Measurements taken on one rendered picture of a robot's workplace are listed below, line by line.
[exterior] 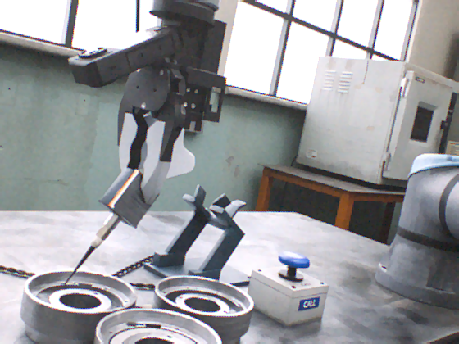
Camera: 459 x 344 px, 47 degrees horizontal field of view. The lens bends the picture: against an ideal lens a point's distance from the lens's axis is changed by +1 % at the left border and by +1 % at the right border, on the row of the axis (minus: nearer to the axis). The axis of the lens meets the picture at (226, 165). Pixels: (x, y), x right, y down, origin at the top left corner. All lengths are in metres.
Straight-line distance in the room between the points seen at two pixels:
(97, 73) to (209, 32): 0.14
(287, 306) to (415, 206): 0.34
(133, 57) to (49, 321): 0.25
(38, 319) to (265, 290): 0.28
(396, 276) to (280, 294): 0.30
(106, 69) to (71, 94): 1.72
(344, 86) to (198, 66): 2.34
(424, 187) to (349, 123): 1.97
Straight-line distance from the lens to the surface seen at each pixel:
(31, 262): 0.72
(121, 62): 0.52
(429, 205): 0.88
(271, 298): 0.65
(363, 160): 2.77
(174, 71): 0.54
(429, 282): 0.89
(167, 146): 0.53
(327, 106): 2.93
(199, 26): 0.59
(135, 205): 0.57
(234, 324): 0.54
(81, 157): 2.29
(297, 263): 0.65
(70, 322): 0.49
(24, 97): 2.15
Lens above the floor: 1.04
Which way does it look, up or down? 6 degrees down
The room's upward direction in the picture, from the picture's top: 11 degrees clockwise
